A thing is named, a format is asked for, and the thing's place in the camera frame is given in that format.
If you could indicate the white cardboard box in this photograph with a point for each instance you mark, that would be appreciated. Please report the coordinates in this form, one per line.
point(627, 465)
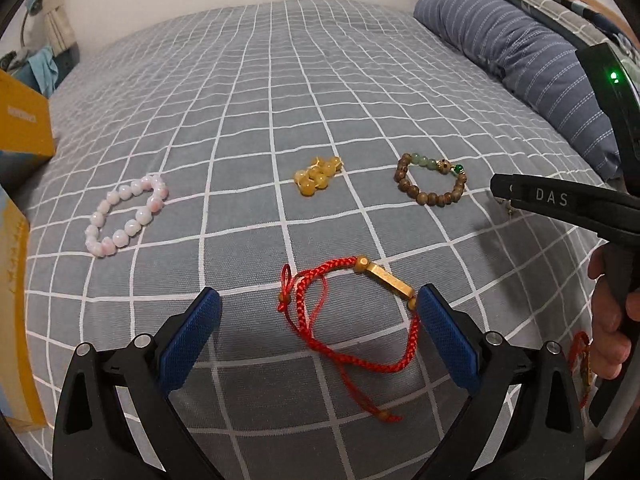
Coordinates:
point(20, 125)

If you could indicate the blue striped pillow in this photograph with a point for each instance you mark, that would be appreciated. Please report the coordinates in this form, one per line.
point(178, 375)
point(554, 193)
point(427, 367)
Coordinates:
point(515, 45)

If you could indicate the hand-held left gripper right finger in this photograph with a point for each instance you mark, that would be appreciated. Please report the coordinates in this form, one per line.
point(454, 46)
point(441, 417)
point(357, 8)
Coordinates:
point(445, 340)

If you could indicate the wooden headboard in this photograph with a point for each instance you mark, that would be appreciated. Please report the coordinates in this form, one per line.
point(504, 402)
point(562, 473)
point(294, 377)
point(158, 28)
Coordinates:
point(600, 2)

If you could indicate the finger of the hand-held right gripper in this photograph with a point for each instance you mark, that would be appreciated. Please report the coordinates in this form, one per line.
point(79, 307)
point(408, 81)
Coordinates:
point(550, 197)

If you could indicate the beige curtain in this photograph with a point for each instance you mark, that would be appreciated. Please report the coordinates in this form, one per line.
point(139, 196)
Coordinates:
point(60, 30)

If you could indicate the grey checked bed sheet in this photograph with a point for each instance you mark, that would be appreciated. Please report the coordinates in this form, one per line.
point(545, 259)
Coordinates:
point(280, 95)

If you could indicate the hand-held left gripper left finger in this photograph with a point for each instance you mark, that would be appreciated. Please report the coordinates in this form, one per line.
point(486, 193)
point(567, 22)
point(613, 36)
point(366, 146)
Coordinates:
point(192, 340)

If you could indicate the person's right hand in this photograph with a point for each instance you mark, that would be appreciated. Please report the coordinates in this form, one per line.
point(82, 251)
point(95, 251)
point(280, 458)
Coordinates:
point(607, 335)

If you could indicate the teal cloth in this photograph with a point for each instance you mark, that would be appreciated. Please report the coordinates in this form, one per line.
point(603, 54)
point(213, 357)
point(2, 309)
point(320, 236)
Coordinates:
point(42, 67)

